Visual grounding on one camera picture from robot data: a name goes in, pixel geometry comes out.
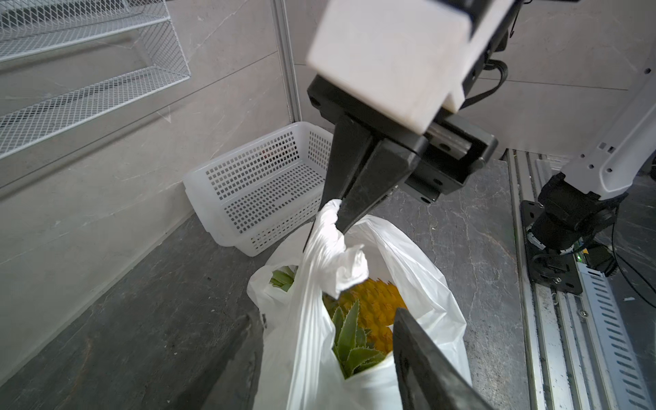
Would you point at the white plastic perforated basket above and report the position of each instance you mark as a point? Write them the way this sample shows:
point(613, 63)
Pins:
point(253, 196)

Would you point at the yellow pineapple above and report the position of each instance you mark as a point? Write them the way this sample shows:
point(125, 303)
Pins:
point(362, 317)

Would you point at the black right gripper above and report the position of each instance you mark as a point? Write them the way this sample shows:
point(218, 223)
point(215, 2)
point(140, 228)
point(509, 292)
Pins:
point(371, 154)

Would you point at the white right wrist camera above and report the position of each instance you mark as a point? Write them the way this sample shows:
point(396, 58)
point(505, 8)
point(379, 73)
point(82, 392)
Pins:
point(405, 59)

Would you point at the aluminium frame profiles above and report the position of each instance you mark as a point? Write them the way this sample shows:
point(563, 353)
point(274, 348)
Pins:
point(286, 59)

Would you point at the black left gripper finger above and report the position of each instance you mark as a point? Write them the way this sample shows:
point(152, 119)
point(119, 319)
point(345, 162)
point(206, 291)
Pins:
point(426, 379)

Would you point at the white wire wall shelf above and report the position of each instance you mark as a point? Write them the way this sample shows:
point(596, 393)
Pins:
point(67, 63)

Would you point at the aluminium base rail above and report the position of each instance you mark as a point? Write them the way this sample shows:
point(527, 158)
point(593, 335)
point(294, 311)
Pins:
point(578, 352)

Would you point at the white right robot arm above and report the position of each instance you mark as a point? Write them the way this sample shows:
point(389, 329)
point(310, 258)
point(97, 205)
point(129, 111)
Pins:
point(582, 198)

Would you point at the white plastic bag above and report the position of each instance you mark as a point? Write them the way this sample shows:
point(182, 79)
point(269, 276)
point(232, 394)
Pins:
point(299, 369)

